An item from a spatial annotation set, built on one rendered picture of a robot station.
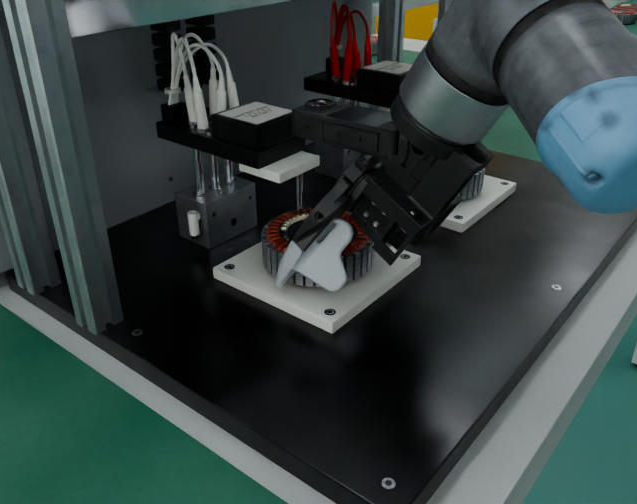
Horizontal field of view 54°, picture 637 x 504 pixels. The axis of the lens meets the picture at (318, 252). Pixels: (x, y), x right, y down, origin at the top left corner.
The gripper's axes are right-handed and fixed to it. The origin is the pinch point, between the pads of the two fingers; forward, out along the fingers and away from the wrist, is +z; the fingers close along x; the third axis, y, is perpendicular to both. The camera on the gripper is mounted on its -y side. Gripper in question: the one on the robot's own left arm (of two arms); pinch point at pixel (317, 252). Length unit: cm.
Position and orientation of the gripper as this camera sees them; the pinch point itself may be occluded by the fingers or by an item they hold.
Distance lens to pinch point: 62.4
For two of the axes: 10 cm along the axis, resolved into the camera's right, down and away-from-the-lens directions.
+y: 6.8, 7.0, -2.2
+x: 6.2, -3.8, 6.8
